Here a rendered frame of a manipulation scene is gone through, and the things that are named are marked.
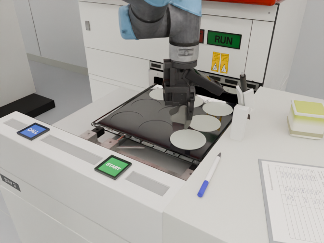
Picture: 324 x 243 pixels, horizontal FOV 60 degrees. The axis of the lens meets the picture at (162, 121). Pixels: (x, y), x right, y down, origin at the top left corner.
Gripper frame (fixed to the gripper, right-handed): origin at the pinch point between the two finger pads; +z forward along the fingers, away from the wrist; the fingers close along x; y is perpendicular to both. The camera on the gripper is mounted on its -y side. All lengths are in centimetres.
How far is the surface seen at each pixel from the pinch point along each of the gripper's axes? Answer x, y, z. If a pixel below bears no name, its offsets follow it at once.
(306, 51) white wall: -135, -113, 22
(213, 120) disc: -4.4, -8.7, 1.3
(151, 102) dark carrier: -17.8, 10.2, 1.4
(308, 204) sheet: 36.7, -15.5, -5.6
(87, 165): 22.3, 25.2, -4.8
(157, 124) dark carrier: -3.2, 8.8, 1.4
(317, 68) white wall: -128, -122, 33
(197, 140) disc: 6.1, -1.8, 1.2
